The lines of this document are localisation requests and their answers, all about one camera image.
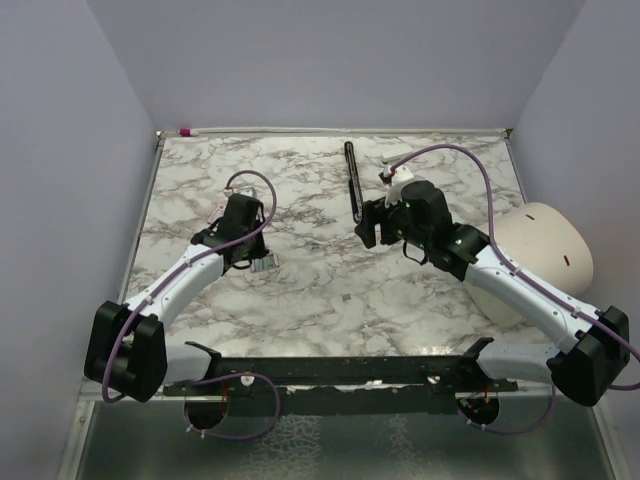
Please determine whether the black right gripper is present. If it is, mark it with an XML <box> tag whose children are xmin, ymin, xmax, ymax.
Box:
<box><xmin>355</xmin><ymin>195</ymin><xmax>430</xmax><ymax>251</ymax></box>

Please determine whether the staple box tray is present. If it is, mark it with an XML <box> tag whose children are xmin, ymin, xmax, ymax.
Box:
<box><xmin>251</xmin><ymin>253</ymin><xmax>279</xmax><ymax>273</ymax></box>

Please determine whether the white stapler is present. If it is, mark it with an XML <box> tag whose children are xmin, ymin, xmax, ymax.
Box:
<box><xmin>380</xmin><ymin>154</ymin><xmax>404</xmax><ymax>166</ymax></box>

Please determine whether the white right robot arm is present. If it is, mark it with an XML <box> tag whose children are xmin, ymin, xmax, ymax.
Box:
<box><xmin>348</xmin><ymin>180</ymin><xmax>630</xmax><ymax>406</ymax></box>

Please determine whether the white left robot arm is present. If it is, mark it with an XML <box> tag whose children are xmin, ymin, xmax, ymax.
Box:
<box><xmin>84</xmin><ymin>194</ymin><xmax>268</xmax><ymax>402</ymax></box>

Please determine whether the red white staple box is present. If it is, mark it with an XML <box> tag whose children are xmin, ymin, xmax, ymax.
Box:
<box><xmin>207</xmin><ymin>204</ymin><xmax>226</xmax><ymax>225</ymax></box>

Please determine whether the pink capped white tube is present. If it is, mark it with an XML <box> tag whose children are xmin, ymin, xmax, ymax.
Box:
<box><xmin>178</xmin><ymin>128</ymin><xmax>199</xmax><ymax>137</ymax></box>

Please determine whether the large white paper roll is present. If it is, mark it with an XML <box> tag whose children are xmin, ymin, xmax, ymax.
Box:
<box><xmin>494</xmin><ymin>202</ymin><xmax>594</xmax><ymax>296</ymax></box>

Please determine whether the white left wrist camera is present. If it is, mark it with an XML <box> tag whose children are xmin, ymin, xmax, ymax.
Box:
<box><xmin>223</xmin><ymin>186</ymin><xmax>257</xmax><ymax>198</ymax></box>

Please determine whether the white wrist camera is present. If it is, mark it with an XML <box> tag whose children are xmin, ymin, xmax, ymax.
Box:
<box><xmin>223</xmin><ymin>186</ymin><xmax>257</xmax><ymax>198</ymax></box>
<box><xmin>380</xmin><ymin>165</ymin><xmax>415</xmax><ymax>208</ymax></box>

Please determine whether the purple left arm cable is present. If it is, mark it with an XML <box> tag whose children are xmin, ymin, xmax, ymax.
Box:
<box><xmin>101</xmin><ymin>170</ymin><xmax>282</xmax><ymax>441</ymax></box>

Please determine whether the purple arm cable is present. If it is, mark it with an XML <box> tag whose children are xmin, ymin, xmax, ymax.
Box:
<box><xmin>101</xmin><ymin>170</ymin><xmax>282</xmax><ymax>441</ymax></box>
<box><xmin>387</xmin><ymin>144</ymin><xmax>640</xmax><ymax>434</ymax></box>

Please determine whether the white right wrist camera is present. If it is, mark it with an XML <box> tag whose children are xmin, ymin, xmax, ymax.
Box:
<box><xmin>380</xmin><ymin>165</ymin><xmax>415</xmax><ymax>208</ymax></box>

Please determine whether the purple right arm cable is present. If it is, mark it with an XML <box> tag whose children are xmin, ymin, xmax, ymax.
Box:
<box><xmin>387</xmin><ymin>144</ymin><xmax>640</xmax><ymax>434</ymax></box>

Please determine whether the aluminium frame rail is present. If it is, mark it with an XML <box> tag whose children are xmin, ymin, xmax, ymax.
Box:
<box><xmin>64</xmin><ymin>352</ymin><xmax>606</xmax><ymax>480</ymax></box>

